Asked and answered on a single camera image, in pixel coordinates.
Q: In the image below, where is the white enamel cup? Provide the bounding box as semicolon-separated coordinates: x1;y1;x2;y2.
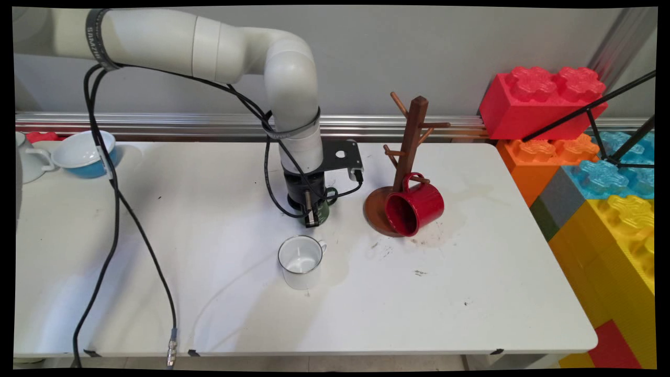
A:
16;132;55;184

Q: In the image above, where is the red enamel mug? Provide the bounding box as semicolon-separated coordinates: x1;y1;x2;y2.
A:
385;172;444;237

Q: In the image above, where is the white enamel mug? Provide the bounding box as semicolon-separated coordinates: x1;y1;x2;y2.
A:
277;235;328;290

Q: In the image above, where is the black tripod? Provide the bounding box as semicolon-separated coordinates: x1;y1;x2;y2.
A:
522;71;656;171

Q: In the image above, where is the black cable with metal connector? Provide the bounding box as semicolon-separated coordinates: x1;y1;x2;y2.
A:
71;63;178;370

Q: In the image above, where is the brown wooden mug tree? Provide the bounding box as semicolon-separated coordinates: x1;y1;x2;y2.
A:
365;92;452;238

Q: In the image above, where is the giant blue toy brick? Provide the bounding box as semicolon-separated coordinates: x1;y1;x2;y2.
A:
563;132;655;201

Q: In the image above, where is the giant red toy brick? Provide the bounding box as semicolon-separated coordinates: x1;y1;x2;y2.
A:
478;68;608;142

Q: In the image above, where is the green enamel mug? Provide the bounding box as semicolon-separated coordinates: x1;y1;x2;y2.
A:
309;186;339;226

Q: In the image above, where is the aluminium post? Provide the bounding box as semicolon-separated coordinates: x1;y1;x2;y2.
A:
586;7;657;87

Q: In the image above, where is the flat red toy brick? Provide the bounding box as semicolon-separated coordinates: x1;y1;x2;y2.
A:
587;320;642;369

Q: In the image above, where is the blue enamel bowl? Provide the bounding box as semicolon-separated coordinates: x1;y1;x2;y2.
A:
51;130;118;180

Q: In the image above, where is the giant yellow toy brick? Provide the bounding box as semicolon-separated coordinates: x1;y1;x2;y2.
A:
548;195;656;370

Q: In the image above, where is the giant grey toy brick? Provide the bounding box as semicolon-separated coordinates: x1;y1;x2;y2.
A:
538;168;588;229

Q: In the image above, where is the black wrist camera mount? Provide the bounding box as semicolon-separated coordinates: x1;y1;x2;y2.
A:
320;139;365;183

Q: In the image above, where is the black camera cable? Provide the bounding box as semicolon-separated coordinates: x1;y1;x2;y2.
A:
105;63;364;219

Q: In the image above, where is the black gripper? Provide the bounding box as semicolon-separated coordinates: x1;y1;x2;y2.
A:
284;169;328;229

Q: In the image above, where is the grey velcro strap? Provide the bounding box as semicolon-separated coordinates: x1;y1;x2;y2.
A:
86;9;122;71
262;107;321;139

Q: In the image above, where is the aluminium rail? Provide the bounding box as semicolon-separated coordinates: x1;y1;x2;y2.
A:
16;110;655;143

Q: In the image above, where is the giant orange toy brick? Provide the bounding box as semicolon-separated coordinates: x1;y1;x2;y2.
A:
496;135;599;207

